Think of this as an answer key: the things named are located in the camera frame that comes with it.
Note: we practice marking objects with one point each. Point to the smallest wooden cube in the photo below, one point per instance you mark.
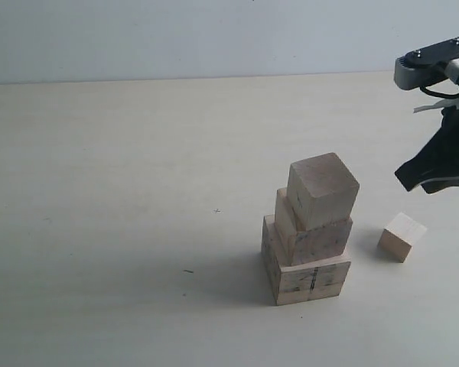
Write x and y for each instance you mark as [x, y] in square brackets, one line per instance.
[400, 235]

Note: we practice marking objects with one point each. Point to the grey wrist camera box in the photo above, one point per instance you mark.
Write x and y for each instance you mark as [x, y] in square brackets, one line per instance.
[427, 66]

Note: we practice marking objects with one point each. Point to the second largest wooden cube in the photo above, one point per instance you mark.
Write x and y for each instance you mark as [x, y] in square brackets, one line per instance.
[306, 245]

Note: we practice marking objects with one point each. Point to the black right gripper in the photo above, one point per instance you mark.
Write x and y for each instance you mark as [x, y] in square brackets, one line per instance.
[436, 165]

